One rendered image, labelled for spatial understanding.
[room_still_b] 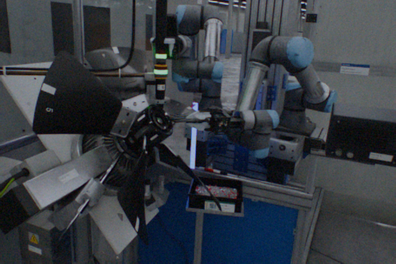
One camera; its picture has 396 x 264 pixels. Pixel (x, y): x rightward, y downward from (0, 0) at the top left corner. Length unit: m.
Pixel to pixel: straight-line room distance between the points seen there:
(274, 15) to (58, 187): 1.45
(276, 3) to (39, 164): 1.46
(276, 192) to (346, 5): 1.73
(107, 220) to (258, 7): 1.41
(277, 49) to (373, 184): 1.95
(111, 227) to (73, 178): 0.25
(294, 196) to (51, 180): 0.98
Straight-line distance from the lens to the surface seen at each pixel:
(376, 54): 2.76
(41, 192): 0.84
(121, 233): 1.09
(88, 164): 0.95
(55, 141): 1.09
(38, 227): 1.23
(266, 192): 1.45
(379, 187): 3.03
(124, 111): 0.96
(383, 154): 1.35
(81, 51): 1.81
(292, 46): 1.28
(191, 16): 1.59
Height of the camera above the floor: 1.50
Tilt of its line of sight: 15 degrees down
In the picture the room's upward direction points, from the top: 3 degrees clockwise
